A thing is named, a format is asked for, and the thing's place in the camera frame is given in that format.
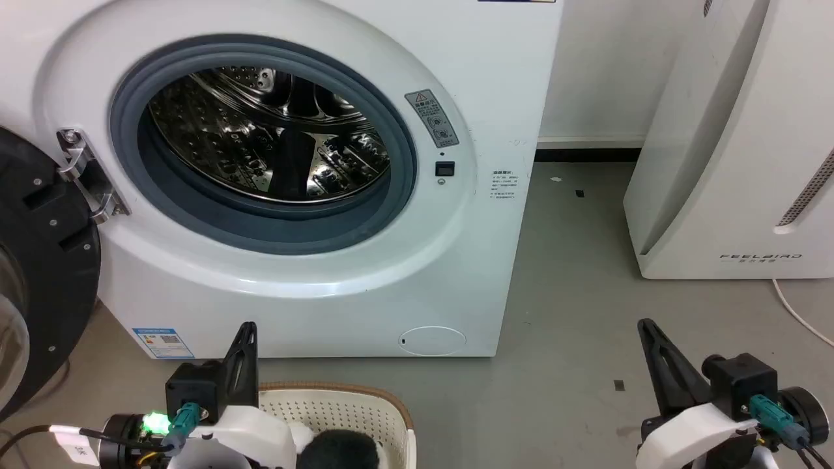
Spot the black baseboard strip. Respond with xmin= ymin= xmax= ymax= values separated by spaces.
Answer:
xmin=534 ymin=148 xmax=643 ymax=163

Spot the white power cable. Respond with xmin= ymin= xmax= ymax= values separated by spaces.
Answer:
xmin=771 ymin=278 xmax=834 ymax=348

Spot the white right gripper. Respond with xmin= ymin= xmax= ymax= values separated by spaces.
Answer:
xmin=635 ymin=317 xmax=771 ymax=469

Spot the white front-load washing machine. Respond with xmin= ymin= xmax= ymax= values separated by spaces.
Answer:
xmin=0 ymin=0 xmax=564 ymax=360

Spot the black and white clothing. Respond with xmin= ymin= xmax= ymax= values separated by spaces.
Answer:
xmin=287 ymin=421 xmax=386 ymax=469

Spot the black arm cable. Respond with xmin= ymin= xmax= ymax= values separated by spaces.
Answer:
xmin=794 ymin=442 xmax=834 ymax=469
xmin=0 ymin=423 xmax=105 ymax=464

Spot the blue energy label sticker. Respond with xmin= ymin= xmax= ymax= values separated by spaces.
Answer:
xmin=132 ymin=327 xmax=195 ymax=360

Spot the metal washing machine door hinge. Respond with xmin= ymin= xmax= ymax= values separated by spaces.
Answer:
xmin=56 ymin=128 xmax=130 ymax=226

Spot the white air purifier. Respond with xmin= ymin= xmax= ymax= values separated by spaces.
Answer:
xmin=623 ymin=0 xmax=834 ymax=280

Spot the stainless steel washing machine drum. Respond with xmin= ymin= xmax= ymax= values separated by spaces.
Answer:
xmin=148 ymin=65 xmax=392 ymax=205

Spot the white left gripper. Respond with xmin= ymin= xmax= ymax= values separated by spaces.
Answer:
xmin=167 ymin=320 xmax=298 ymax=469

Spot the round drain filter cover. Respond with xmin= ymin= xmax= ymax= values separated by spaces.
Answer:
xmin=397 ymin=325 xmax=468 ymax=357

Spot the grey rubber door gasket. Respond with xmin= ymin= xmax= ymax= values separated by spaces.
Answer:
xmin=109 ymin=42 xmax=418 ymax=255

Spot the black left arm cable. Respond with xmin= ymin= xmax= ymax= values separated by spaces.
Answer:
xmin=0 ymin=423 xmax=105 ymax=464

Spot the small printed text label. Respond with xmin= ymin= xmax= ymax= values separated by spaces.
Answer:
xmin=490 ymin=170 xmax=519 ymax=201

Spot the black round washer door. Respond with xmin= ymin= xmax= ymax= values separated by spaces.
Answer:
xmin=0 ymin=126 xmax=102 ymax=421

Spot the white perforated laundry basket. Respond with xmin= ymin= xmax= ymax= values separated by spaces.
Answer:
xmin=257 ymin=382 xmax=418 ymax=469

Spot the grey warning sticker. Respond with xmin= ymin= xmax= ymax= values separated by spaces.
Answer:
xmin=404 ymin=89 xmax=460 ymax=149

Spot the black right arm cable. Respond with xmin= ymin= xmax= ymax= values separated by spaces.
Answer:
xmin=794 ymin=442 xmax=834 ymax=469

